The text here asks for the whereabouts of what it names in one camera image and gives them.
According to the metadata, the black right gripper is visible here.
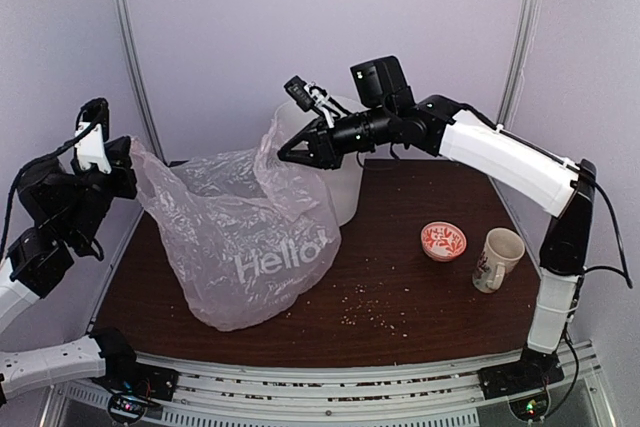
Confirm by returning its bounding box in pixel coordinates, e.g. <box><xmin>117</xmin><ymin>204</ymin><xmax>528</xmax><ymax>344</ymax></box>
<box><xmin>277</xmin><ymin>102</ymin><xmax>394</xmax><ymax>169</ymax></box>

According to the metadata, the aluminium frame post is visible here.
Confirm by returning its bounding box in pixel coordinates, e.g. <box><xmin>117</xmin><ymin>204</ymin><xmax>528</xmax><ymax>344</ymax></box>
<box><xmin>113</xmin><ymin>0</ymin><xmax>166</xmax><ymax>162</ymax></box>
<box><xmin>497</xmin><ymin>0</ymin><xmax>541</xmax><ymax>126</ymax></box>

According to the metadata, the red patterned ceramic bowl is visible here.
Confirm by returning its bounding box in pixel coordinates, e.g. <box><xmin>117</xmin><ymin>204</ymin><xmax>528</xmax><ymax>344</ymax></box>
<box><xmin>420</xmin><ymin>221</ymin><xmax>467</xmax><ymax>262</ymax></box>

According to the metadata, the left aluminium frame post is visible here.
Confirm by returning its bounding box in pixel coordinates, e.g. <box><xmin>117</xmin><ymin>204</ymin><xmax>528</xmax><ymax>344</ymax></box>
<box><xmin>113</xmin><ymin>0</ymin><xmax>166</xmax><ymax>162</ymax></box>

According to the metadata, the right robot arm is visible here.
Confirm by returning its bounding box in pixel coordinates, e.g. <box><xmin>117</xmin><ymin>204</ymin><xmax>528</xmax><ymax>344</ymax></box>
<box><xmin>278</xmin><ymin>56</ymin><xmax>596</xmax><ymax>396</ymax></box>

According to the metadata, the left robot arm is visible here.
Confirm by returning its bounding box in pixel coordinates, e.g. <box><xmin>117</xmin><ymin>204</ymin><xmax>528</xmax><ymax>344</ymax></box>
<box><xmin>1</xmin><ymin>136</ymin><xmax>144</xmax><ymax>402</ymax></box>

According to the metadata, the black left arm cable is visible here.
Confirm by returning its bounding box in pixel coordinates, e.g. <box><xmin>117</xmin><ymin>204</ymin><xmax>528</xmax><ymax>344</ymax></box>
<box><xmin>0</xmin><ymin>97</ymin><xmax>110</xmax><ymax>258</ymax></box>

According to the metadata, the white plastic trash bin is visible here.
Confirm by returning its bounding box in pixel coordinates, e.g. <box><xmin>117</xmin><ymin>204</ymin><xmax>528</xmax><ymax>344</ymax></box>
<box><xmin>275</xmin><ymin>100</ymin><xmax>363</xmax><ymax>227</ymax></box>

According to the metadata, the cream patterned ceramic mug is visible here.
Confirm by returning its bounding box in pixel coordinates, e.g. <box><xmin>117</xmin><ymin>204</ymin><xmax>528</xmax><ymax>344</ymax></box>
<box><xmin>472</xmin><ymin>227</ymin><xmax>526</xmax><ymax>294</ymax></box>

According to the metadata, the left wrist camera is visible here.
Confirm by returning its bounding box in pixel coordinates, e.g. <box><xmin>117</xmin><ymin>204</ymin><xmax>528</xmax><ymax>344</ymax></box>
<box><xmin>71</xmin><ymin>98</ymin><xmax>112</xmax><ymax>174</ymax></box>

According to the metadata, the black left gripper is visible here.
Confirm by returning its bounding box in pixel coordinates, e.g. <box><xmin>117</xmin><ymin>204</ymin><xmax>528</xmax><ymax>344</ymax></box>
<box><xmin>65</xmin><ymin>135</ymin><xmax>138</xmax><ymax>248</ymax></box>

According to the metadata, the translucent pink plastic bag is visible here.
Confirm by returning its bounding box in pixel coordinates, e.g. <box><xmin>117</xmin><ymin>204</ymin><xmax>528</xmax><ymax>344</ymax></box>
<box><xmin>130</xmin><ymin>118</ymin><xmax>341</xmax><ymax>332</ymax></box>

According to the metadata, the right aluminium frame post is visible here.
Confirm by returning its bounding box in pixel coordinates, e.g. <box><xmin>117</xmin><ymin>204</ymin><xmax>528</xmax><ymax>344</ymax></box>
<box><xmin>497</xmin><ymin>0</ymin><xmax>541</xmax><ymax>126</ymax></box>

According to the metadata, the front aluminium rail base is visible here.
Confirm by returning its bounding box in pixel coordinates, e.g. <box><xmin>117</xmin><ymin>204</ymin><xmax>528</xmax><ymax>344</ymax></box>
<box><xmin>36</xmin><ymin>341</ymin><xmax>623</xmax><ymax>426</ymax></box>

